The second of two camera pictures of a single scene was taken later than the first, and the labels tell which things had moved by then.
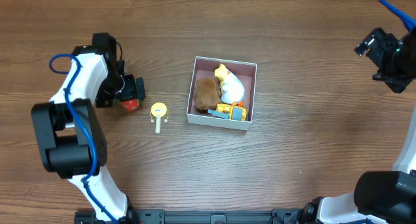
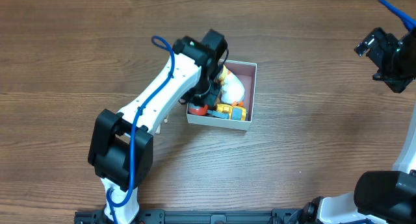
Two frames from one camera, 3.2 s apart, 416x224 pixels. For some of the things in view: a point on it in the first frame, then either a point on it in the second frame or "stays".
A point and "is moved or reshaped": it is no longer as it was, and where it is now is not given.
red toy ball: (131, 104) is moved or reshaped
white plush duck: (232, 89) stays
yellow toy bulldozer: (225, 111) stays
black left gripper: (134, 88) -> (210, 99)
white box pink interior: (244, 72) stays
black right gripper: (379, 47) stays
